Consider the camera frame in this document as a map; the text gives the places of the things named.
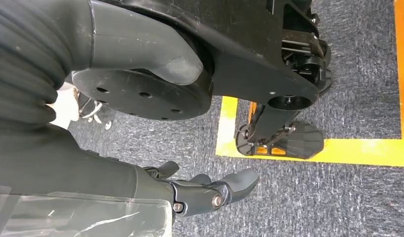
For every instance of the black robot foot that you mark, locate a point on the black robot foot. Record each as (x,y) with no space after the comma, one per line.
(296,140)

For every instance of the black robot leg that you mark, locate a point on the black robot leg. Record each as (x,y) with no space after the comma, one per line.
(247,49)

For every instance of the yellow floor tape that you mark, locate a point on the yellow floor tape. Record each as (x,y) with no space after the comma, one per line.
(362,152)

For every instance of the black round joint disc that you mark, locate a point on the black round joint disc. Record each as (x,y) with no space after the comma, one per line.
(133,98)

